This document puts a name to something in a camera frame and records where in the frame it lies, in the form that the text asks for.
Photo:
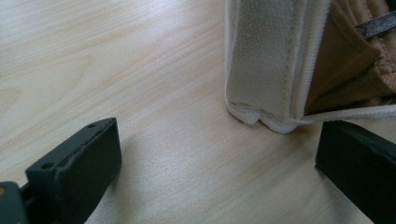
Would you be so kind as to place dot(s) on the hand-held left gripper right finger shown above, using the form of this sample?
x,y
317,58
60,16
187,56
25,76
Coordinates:
x,y
361,168

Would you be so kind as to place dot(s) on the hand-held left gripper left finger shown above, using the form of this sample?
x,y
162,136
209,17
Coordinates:
x,y
81,169

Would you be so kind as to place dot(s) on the white zippered pencil case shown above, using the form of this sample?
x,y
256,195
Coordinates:
x,y
264,62

